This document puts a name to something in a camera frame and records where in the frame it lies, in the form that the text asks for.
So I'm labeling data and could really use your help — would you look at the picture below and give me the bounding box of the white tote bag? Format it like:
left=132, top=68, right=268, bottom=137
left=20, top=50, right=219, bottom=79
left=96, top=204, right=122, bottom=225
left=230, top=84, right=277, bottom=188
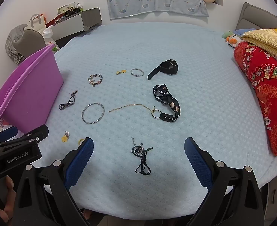
left=29, top=13, right=46, bottom=32

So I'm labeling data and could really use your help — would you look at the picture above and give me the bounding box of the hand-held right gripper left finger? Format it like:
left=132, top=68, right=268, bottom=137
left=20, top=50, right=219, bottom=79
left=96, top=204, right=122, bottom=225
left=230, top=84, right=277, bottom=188
left=15, top=137, right=94, bottom=226

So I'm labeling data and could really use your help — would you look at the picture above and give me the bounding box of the grey chair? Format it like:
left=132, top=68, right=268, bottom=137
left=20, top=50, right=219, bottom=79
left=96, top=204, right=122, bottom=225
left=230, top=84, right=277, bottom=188
left=12, top=29, right=47, bottom=57

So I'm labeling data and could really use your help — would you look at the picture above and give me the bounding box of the grey cabinet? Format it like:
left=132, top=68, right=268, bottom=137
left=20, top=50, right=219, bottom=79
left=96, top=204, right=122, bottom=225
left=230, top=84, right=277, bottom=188
left=45, top=7, right=102, bottom=47

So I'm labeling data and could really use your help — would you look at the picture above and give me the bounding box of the red printed quilt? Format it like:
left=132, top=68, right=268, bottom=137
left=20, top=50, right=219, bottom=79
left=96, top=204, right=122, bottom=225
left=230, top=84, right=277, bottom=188
left=234, top=41, right=277, bottom=156

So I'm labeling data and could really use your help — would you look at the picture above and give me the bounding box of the blue pillow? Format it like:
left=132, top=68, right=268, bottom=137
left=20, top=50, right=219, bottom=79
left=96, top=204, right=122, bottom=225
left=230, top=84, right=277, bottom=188
left=235, top=28, right=257, bottom=36

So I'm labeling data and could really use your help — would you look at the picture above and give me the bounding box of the white duck plush toy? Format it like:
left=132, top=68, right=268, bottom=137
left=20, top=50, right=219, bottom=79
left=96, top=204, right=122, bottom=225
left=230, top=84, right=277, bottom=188
left=225, top=34, right=244, bottom=48

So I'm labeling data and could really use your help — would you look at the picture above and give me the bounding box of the green white box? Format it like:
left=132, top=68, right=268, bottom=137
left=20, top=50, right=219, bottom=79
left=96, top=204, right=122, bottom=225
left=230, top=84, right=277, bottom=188
left=57, top=4, right=74, bottom=15

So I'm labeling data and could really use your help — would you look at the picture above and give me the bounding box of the large silver bangle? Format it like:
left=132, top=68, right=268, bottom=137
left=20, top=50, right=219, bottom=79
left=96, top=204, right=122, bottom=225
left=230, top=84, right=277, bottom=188
left=82, top=103, right=105, bottom=124

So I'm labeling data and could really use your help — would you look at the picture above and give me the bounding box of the gold chain necklace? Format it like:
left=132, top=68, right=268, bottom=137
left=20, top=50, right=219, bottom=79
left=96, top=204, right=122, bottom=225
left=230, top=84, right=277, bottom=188
left=109, top=103, right=156, bottom=113

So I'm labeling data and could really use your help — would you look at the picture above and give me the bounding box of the black wrist watch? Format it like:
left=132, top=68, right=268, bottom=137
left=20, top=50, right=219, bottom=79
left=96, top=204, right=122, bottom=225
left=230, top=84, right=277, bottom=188
left=147, top=59, right=179, bottom=81

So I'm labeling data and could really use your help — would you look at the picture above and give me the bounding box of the yellow striped blanket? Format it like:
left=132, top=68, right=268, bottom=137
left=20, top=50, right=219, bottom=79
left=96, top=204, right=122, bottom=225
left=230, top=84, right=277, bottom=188
left=241, top=28, right=277, bottom=72

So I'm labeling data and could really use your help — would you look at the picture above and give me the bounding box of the grey checked cloth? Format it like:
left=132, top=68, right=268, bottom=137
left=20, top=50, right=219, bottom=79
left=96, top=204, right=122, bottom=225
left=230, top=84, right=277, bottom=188
left=6, top=24, right=29, bottom=64

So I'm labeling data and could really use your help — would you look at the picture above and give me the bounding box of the light blue bed blanket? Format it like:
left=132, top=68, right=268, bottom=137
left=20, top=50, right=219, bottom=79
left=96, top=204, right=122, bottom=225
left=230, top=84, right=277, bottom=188
left=0, top=22, right=277, bottom=217

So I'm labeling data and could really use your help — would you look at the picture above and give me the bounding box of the black printed lanyard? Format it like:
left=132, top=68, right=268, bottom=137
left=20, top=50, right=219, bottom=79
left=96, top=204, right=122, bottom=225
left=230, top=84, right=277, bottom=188
left=151, top=84, right=182, bottom=123

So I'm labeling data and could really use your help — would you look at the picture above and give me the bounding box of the white plastic bag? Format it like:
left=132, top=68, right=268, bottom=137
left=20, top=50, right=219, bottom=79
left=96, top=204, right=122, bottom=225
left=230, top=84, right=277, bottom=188
left=42, top=25, right=60, bottom=52

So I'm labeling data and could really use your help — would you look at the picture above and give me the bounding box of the black cord necklace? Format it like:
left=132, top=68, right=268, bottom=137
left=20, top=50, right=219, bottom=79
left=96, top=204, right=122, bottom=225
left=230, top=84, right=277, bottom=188
left=131, top=136, right=153, bottom=176

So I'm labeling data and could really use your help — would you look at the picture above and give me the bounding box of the grey padded headboard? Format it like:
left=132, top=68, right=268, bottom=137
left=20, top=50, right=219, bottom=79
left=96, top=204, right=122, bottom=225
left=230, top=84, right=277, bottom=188
left=235, top=2, right=277, bottom=32

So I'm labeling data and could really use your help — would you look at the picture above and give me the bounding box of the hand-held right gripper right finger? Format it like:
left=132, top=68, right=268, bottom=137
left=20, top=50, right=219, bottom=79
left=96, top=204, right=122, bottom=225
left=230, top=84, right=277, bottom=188
left=184, top=137, right=265, bottom=226

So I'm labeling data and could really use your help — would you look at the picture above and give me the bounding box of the black cord with metal charm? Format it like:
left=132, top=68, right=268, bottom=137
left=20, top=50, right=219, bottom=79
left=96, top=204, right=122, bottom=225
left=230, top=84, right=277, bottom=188
left=59, top=90, right=78, bottom=110

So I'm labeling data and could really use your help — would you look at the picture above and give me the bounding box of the grey bed base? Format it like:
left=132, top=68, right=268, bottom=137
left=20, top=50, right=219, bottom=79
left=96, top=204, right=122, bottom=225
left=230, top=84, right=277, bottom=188
left=260, top=162, right=277, bottom=226

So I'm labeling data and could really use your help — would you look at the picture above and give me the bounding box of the beaded charm bracelet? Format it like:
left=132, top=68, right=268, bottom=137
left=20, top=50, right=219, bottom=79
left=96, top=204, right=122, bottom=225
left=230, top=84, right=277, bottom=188
left=88, top=74, right=103, bottom=87

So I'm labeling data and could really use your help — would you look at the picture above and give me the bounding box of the black toy car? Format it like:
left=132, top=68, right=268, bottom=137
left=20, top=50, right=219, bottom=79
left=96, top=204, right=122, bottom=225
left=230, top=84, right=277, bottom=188
left=64, top=7, right=80, bottom=17

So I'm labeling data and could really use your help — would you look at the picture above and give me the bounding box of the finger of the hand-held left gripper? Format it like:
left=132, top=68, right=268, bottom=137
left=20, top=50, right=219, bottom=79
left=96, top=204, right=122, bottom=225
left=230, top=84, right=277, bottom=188
left=0, top=126, right=18, bottom=146
left=2, top=124, right=49, bottom=150

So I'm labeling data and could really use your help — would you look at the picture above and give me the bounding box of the thin silver bangle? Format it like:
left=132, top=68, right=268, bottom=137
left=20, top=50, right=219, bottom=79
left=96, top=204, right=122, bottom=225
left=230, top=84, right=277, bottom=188
left=130, top=68, right=144, bottom=77

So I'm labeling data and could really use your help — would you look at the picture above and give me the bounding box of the purple cloth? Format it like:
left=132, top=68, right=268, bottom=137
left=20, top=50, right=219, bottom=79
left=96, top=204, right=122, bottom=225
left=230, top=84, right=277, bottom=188
left=0, top=44, right=64, bottom=134

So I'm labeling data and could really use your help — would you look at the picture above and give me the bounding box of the person's left hand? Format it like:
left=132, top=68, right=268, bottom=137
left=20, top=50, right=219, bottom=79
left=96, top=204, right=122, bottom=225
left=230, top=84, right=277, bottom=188
left=0, top=175, right=15, bottom=226

